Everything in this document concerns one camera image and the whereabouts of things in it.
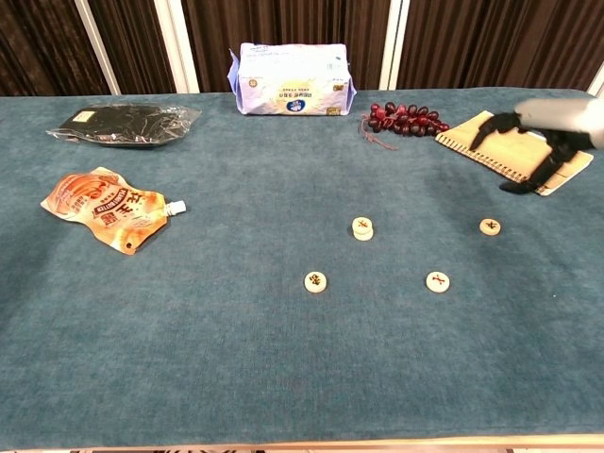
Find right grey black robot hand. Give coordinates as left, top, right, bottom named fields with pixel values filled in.
left=469, top=96, right=604, bottom=197

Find teal tablecloth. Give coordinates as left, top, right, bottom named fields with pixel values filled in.
left=0, top=88, right=604, bottom=449

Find white purple tissue pack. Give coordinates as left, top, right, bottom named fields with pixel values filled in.
left=227, top=42, right=358, bottom=117

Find dark red grape bunch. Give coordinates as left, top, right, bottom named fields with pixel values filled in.
left=361, top=101, right=451, bottom=151

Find black gloves in plastic bag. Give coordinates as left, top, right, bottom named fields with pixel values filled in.
left=45, top=103, right=203, bottom=149

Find thin white frame post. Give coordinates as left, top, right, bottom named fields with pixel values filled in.
left=74, top=0, right=123, bottom=95

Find wide white frame post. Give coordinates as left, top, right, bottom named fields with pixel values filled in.
left=153, top=0, right=200, bottom=94

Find orange spout pouch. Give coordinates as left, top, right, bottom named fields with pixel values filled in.
left=40, top=166, right=188, bottom=256

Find tan spiral notebook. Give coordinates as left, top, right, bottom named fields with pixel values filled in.
left=434, top=109, right=595, bottom=196

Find dark brown pleated curtain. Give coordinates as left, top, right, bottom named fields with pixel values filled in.
left=0, top=0, right=604, bottom=98

